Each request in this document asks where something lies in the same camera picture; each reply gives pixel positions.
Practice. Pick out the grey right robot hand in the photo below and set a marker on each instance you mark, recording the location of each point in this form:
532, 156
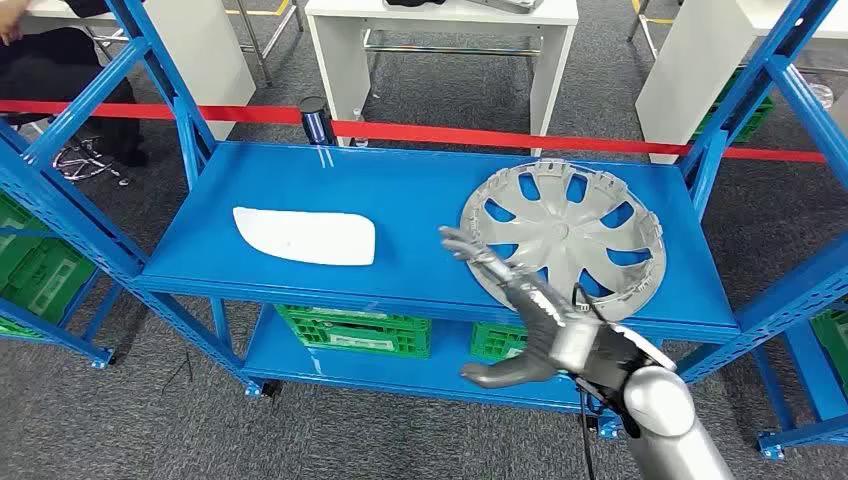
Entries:
540, 318

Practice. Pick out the silver plastic wheel cover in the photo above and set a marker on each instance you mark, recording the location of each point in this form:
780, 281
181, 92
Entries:
563, 232

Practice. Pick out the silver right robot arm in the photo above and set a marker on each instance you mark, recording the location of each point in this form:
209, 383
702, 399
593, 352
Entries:
662, 411

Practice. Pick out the blue metal shelf rack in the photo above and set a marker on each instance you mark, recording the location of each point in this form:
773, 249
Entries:
818, 384
397, 199
60, 334

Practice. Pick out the white plastic panel part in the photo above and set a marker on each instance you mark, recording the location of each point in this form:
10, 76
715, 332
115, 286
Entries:
305, 235

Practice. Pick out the green plastic crate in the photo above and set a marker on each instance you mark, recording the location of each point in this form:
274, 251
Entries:
358, 331
46, 278
831, 344
497, 341
755, 119

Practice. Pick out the red barrier tape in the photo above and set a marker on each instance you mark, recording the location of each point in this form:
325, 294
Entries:
430, 134

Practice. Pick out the clear plastic bottle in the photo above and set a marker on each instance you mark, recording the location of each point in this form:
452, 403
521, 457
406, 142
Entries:
360, 129

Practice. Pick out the white table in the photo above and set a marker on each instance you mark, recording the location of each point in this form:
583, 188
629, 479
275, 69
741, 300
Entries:
199, 60
689, 73
338, 66

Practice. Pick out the grey flat device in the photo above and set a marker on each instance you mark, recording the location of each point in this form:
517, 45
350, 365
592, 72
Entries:
513, 3

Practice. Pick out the black cloth item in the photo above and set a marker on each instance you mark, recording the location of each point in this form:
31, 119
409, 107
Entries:
414, 2

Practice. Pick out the chrome chair base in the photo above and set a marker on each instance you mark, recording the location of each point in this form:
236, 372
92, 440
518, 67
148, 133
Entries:
86, 162

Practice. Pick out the person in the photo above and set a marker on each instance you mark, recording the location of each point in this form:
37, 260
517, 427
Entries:
40, 73

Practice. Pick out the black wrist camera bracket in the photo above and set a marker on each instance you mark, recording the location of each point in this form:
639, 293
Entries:
616, 374

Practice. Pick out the black barrier post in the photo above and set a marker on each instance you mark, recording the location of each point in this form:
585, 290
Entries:
316, 119

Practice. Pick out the steel tube frame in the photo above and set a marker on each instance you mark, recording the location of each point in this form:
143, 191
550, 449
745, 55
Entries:
254, 50

